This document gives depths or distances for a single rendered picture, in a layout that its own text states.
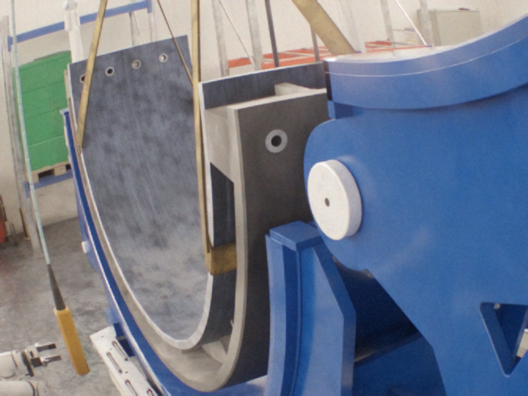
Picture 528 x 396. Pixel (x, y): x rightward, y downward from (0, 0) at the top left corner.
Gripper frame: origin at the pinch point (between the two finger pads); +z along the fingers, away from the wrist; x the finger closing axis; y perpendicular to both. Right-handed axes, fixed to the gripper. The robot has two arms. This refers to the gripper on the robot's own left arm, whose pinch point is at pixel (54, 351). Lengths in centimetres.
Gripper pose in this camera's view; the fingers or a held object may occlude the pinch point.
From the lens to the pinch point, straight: 288.5
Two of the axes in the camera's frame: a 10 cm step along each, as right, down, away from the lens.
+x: -4.4, -2.2, 8.7
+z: 8.9, -2.4, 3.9
